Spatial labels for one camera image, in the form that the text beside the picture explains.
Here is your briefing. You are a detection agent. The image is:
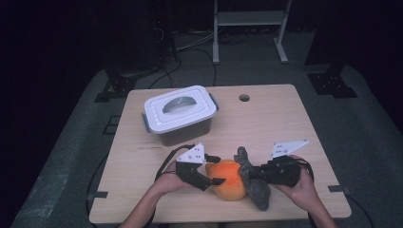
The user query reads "person's right hand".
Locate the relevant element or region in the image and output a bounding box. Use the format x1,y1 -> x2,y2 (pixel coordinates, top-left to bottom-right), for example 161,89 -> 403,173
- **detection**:
273,154 -> 317,213

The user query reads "black stand base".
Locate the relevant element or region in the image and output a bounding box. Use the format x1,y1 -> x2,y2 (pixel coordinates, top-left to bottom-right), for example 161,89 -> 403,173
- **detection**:
306,61 -> 359,100
93,74 -> 138,104

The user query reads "white floor cable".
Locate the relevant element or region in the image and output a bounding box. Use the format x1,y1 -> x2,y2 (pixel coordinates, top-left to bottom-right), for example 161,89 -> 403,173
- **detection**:
175,30 -> 217,52

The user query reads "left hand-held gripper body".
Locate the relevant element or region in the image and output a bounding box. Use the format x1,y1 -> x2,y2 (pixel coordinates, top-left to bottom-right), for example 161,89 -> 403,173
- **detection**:
175,142 -> 213,193

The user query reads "person's left hand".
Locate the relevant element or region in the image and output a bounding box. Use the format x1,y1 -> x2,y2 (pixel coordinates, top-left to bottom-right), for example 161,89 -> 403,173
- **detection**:
154,160 -> 192,197

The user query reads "orange plush toy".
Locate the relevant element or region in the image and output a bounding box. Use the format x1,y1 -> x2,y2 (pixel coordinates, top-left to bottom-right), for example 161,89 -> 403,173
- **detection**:
204,159 -> 249,202

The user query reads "dark tape strip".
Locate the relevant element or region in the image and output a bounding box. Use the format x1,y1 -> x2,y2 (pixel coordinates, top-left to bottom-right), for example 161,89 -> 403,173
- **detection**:
86,190 -> 109,202
327,184 -> 352,195

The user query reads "left hand-held gripper black cable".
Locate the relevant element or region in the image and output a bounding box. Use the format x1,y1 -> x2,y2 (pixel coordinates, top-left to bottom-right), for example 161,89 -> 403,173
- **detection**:
154,143 -> 197,183

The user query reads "white metal stand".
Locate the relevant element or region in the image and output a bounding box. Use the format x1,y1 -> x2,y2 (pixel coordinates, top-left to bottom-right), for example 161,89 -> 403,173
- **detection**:
212,0 -> 293,65

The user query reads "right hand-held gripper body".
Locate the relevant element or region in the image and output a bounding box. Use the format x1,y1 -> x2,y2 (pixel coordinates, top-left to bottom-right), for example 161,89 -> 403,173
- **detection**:
259,138 -> 311,188

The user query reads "grey fuzzy cloth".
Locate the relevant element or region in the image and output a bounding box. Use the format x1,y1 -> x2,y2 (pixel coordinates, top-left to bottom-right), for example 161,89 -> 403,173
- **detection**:
233,145 -> 272,212

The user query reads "grey plastic storage box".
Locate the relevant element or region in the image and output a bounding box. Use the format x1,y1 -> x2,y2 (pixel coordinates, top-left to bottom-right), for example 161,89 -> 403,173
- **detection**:
141,92 -> 221,147

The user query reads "black floor cable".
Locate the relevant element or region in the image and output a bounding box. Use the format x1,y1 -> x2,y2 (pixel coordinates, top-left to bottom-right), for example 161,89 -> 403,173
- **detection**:
85,153 -> 110,228
345,193 -> 376,228
148,47 -> 218,89

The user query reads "right hand-held gripper black cable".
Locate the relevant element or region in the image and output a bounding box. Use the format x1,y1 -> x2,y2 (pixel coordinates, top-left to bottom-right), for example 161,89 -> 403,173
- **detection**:
294,156 -> 316,183

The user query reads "hand-held gripper black cable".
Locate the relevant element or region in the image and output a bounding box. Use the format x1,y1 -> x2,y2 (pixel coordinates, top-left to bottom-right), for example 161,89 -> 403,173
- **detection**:
154,143 -> 197,183
294,156 -> 316,183

